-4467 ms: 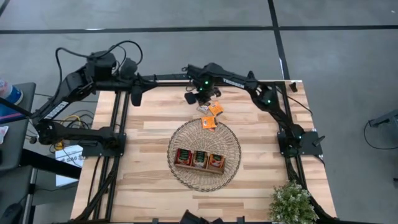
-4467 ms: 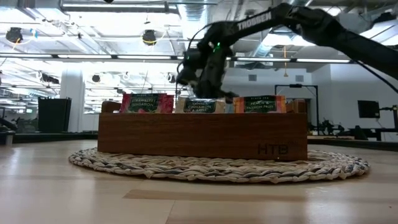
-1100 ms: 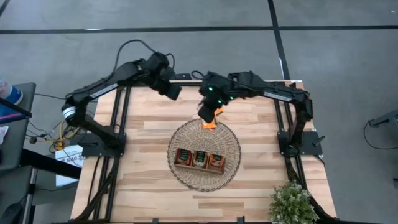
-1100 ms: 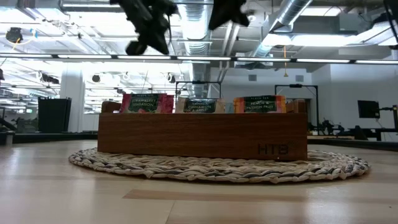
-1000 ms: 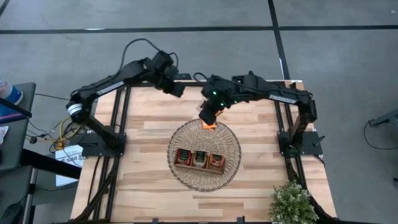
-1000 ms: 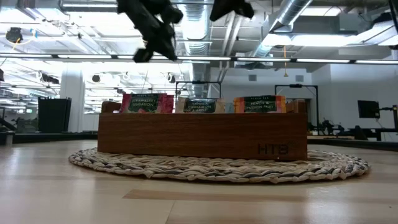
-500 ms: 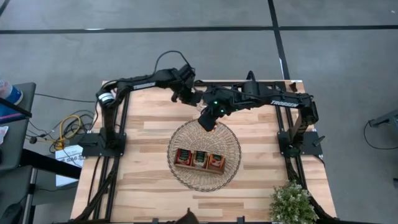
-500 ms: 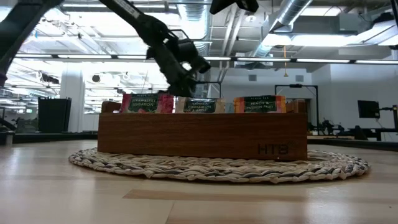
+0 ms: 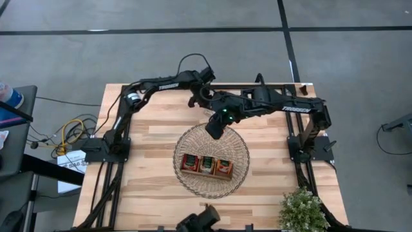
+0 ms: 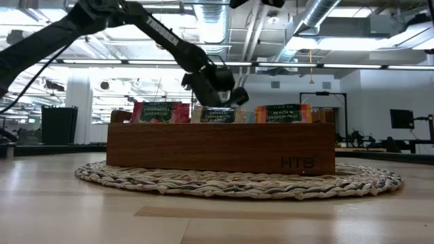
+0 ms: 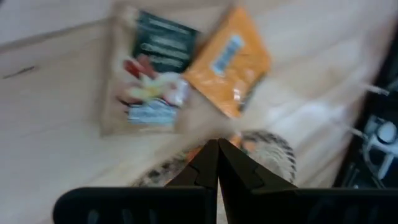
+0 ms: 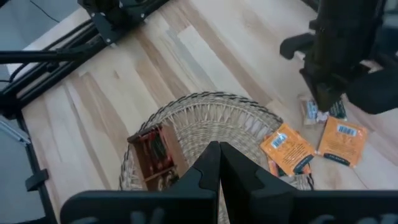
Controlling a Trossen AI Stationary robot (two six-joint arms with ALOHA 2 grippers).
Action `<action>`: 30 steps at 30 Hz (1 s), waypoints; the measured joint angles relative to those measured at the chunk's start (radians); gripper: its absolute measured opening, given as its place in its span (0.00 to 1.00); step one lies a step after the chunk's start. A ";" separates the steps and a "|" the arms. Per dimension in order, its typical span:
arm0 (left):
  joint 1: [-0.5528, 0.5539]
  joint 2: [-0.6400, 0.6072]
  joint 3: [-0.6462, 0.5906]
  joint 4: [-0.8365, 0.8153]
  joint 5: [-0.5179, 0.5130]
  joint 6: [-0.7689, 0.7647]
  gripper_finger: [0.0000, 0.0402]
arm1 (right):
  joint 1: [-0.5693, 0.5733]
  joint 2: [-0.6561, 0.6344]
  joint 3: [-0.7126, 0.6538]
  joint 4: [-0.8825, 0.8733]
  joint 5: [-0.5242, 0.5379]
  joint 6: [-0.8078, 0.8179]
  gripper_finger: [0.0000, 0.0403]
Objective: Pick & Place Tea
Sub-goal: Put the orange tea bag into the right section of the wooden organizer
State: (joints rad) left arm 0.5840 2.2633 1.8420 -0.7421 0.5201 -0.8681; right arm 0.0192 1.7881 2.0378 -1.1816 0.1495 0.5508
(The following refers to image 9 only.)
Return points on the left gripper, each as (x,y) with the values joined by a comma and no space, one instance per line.
(201,82)

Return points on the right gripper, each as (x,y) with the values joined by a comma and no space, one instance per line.
(225,104)

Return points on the orange peach tea packet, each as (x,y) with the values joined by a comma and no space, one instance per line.
(223,167)

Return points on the red strawberry tea packet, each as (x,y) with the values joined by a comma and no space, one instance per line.
(190,162)

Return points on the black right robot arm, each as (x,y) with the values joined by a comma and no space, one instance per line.
(296,108)

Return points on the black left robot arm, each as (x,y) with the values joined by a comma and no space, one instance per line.
(167,86)

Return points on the black curved clamp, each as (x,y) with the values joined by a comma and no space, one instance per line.
(259,79)

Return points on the wooden three-compartment box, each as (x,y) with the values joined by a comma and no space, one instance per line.
(207,177)

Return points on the round woven placemat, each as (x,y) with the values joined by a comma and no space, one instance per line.
(210,190)

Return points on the black lever knob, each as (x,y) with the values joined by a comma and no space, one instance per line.
(330,145)

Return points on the potted white-flowered plant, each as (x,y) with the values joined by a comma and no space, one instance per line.
(302,212)

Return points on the white printed cardboard box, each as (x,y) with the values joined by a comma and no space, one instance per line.
(72,158)

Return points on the black floor stand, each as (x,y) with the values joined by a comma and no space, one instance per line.
(399,123)

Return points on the black floor beam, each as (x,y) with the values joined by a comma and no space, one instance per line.
(48,169)

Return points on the black slanted bar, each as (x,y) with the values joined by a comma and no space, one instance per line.
(16,112)

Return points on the blue and white container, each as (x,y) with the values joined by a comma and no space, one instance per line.
(11,96)

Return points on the grey side desk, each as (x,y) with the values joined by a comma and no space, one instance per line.
(16,151)

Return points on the grey low desk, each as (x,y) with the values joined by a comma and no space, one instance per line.
(16,193)

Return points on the small black wedge bracket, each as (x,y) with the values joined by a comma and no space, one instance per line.
(303,90)

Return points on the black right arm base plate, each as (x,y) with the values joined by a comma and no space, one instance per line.
(325,154)

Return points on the black camera device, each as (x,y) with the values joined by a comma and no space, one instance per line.
(201,220)

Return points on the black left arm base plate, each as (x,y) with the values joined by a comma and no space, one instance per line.
(93,149)

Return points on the black aluminium table frame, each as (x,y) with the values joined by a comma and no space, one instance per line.
(115,199)

